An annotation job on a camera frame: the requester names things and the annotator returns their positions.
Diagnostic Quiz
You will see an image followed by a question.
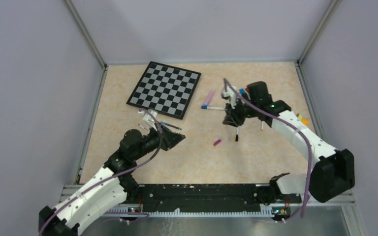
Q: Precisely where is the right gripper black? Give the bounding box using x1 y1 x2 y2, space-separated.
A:
222 97 259 128

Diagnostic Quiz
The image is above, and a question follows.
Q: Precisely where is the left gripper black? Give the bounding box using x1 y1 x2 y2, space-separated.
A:
133 122 186 160

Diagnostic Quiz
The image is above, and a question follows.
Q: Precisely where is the blue gel pen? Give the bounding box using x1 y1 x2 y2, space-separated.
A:
160 121 182 131

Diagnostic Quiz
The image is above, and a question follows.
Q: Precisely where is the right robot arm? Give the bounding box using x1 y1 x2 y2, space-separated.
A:
221 80 355 203

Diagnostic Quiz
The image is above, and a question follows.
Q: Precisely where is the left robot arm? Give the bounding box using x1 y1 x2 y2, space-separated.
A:
38 125 186 236

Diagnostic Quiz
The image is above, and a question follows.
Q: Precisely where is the white marker blue cap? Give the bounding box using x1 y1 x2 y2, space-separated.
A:
201 105 225 111

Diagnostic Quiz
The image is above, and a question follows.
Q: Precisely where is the lilac highlighter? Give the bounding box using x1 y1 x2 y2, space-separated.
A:
203 89 216 106

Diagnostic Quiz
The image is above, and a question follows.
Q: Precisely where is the black grey chessboard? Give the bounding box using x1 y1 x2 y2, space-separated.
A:
126 61 202 120

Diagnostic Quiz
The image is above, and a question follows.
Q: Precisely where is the yellow orange block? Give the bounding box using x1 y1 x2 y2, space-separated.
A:
296 113 310 126

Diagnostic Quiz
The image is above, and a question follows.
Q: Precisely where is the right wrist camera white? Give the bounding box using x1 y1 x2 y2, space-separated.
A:
221 87 237 106

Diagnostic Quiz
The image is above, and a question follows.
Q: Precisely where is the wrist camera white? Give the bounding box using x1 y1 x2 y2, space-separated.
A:
221 87 237 106
138 109 158 130

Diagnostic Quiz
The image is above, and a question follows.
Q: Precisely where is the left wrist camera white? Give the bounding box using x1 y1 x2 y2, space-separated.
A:
138 109 158 130

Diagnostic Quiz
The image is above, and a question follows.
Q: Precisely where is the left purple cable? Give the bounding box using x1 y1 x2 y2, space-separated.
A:
39 109 163 236

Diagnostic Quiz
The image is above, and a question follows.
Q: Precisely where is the purple cable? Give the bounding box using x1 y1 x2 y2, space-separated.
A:
223 78 314 219
39 109 163 236

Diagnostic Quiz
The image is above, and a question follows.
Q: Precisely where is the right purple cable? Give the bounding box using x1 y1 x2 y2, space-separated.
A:
223 78 314 219

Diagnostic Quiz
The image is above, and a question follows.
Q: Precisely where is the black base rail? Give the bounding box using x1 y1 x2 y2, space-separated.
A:
115 183 302 216

